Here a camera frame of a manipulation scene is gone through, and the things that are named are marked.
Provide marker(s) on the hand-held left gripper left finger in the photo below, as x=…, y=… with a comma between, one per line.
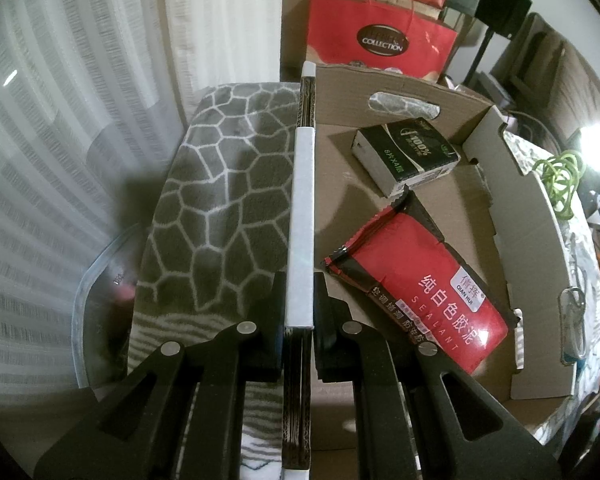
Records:
x=272, y=340

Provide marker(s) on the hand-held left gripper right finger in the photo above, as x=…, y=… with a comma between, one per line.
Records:
x=330, y=345

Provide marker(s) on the cardboard box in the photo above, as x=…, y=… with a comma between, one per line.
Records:
x=340, y=200

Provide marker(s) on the red sealant packet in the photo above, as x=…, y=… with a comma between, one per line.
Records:
x=430, y=280

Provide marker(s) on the grey patterned blanket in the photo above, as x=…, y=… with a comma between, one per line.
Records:
x=220, y=185

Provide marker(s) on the black tissue pack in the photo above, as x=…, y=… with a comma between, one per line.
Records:
x=405, y=152

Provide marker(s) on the metal carabiner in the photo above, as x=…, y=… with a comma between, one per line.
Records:
x=572, y=300

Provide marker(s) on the white curtain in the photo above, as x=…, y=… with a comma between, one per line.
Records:
x=80, y=110

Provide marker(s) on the red gift bag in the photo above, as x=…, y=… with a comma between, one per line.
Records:
x=360, y=25

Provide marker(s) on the brown wooden chair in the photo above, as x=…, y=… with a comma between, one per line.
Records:
x=570, y=70

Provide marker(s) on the black speaker on stand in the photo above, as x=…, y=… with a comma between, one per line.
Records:
x=500, y=5

